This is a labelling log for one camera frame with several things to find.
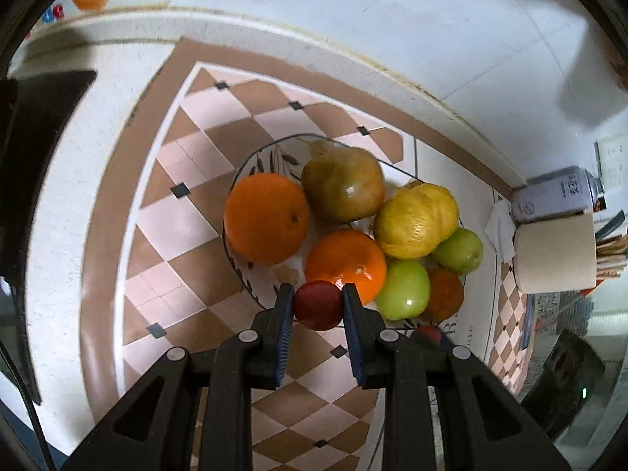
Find green apple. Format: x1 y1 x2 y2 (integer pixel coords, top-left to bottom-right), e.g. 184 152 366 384
432 228 483 276
376 259 431 321

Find small red cherry tomato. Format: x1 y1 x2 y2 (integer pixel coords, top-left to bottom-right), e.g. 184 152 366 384
412 325 442 349

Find large orange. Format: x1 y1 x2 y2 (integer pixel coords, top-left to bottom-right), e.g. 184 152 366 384
303 228 386 305

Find small orange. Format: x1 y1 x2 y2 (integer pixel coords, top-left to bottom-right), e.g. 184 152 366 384
420 268 464 325

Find dark orange tangerine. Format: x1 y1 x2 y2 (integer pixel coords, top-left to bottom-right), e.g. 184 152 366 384
224 173 310 266

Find large yellow lemon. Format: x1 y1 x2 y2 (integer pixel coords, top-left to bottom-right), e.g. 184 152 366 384
372 183 459 259

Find brownish red-green apple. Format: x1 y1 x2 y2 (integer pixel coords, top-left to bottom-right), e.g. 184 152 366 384
300 147 385 223

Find checkered table mat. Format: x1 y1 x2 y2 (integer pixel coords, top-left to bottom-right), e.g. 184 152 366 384
78 34 541 471

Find white tissue paper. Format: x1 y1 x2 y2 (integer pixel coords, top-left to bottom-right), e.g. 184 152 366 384
484 199 516 263

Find oval floral ceramic plate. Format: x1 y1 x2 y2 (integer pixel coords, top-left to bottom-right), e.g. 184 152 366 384
221 133 467 331

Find blue smartphone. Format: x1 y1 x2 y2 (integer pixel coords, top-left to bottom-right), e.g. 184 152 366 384
520 294 537 350

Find cream utensil holder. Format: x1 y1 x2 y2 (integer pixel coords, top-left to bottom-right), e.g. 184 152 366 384
513 213 596 294

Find grey spray can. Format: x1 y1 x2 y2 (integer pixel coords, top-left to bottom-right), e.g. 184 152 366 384
511 166 604 223

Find utensils in holder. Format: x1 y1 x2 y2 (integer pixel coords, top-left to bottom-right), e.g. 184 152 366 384
595 210 627 279

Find black induction cooktop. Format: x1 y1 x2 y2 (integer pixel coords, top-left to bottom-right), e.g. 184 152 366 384
1 70 97 404

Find white wall socket panel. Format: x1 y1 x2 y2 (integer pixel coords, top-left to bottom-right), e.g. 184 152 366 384
595 132 628 190

